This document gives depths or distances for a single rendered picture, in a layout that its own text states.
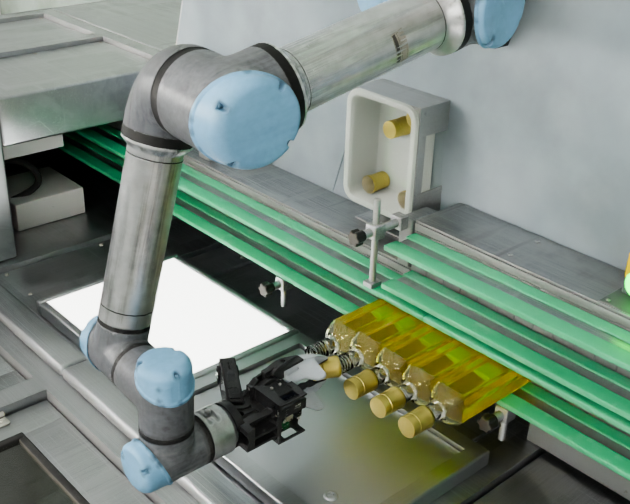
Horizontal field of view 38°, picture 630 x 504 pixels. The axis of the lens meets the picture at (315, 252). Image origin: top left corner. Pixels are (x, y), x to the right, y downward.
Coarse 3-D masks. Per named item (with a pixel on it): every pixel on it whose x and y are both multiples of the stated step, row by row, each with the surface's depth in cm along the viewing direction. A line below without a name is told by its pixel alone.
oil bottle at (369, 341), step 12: (372, 324) 154; (384, 324) 154; (396, 324) 154; (408, 324) 154; (420, 324) 154; (360, 336) 150; (372, 336) 150; (384, 336) 150; (396, 336) 151; (360, 348) 149; (372, 348) 148; (372, 360) 149
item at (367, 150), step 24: (360, 96) 171; (384, 96) 165; (360, 120) 174; (384, 120) 175; (360, 144) 176; (384, 144) 177; (408, 144) 172; (360, 168) 179; (384, 168) 179; (408, 168) 164; (360, 192) 179; (384, 192) 178; (408, 192) 166
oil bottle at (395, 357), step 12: (408, 336) 151; (420, 336) 151; (432, 336) 151; (444, 336) 151; (384, 348) 148; (396, 348) 148; (408, 348) 148; (420, 348) 148; (432, 348) 148; (384, 360) 146; (396, 360) 145; (408, 360) 145; (396, 372) 145; (396, 384) 146
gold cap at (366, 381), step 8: (352, 376) 143; (360, 376) 142; (368, 376) 143; (376, 376) 143; (344, 384) 143; (352, 384) 141; (360, 384) 141; (368, 384) 142; (376, 384) 143; (352, 392) 142; (360, 392) 141; (368, 392) 143
